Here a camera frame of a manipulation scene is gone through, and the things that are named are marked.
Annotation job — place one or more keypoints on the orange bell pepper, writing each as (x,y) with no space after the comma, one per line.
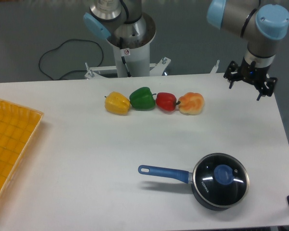
(191,103)

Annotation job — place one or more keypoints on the yellow bell pepper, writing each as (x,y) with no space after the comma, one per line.
(117,103)

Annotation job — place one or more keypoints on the glass lid blue knob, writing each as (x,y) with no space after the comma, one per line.
(221,180)

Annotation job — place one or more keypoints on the green bell pepper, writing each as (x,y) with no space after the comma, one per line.
(142,99)

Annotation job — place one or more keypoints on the yellow woven basket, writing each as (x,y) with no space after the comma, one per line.
(17,127)

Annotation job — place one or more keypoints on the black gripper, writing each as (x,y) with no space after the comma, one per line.
(250,72)

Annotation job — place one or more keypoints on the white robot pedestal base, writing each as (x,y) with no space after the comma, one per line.
(131,46)

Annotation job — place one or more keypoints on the red bell pepper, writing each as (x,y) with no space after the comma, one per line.
(166,101)

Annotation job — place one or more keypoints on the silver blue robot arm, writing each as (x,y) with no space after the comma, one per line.
(262,26)

